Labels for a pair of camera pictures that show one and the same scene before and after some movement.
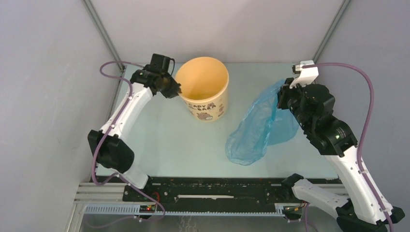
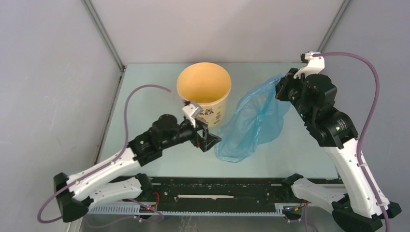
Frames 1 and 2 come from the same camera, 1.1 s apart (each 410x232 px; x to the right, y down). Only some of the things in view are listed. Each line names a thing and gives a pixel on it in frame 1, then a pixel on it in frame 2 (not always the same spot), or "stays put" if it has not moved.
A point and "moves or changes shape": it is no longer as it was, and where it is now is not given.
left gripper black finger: [175, 89] → [207, 141]
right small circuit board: [292, 210] stays put
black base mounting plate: [211, 191] stays put
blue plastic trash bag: [263, 124] moves or changes shape
